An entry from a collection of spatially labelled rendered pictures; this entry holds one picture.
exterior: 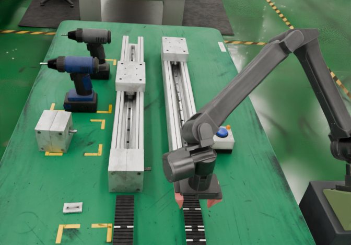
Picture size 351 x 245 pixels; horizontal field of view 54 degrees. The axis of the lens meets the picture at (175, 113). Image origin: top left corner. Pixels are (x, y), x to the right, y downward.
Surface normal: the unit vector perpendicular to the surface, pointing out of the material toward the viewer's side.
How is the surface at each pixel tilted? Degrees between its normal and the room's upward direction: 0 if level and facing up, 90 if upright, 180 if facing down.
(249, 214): 0
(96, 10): 90
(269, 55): 48
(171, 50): 0
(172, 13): 90
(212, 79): 0
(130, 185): 90
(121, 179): 90
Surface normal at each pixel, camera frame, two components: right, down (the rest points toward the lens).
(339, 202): -0.99, -0.01
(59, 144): 0.00, 0.61
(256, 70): 0.36, -0.15
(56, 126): 0.10, -0.79
